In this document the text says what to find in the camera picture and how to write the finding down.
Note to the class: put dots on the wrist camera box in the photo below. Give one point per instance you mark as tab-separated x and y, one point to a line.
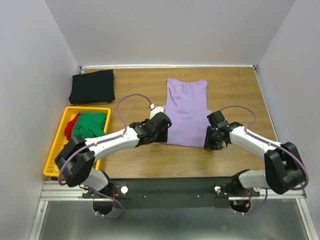
217	120
157	109

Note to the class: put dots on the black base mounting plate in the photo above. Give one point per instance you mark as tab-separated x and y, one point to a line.
172	193

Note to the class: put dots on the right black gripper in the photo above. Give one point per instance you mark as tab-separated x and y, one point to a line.
208	141

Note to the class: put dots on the purple t shirt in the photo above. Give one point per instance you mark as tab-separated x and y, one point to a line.
186	106

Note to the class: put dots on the yellow plastic bin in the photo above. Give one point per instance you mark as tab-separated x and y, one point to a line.
50	168

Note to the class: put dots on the red t shirt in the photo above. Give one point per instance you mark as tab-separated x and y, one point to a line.
69	128

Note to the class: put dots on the folded black t shirt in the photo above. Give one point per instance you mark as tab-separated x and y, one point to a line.
94	87

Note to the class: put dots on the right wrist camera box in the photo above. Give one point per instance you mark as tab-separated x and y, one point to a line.
217	120

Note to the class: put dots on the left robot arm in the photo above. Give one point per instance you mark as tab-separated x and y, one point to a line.
76	160

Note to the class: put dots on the green t shirt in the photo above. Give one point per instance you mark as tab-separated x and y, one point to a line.
89	125

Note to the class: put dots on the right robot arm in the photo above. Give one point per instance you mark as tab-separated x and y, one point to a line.
283	167

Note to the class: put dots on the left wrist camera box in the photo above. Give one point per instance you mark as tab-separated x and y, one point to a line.
157	109

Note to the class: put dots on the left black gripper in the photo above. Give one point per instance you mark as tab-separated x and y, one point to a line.
163	137

